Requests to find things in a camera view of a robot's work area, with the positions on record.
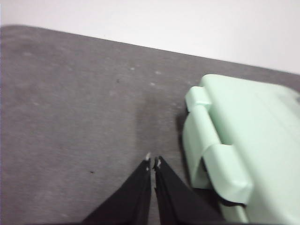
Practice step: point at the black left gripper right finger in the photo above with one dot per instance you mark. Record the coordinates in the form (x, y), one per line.
(173, 199)

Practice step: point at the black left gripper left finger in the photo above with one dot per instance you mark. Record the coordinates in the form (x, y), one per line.
(133, 194)

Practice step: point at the green breakfast machine base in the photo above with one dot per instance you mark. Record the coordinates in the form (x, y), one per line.
(194, 150)

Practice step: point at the green hinged griddle cover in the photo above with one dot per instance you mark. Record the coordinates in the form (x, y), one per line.
(257, 129)

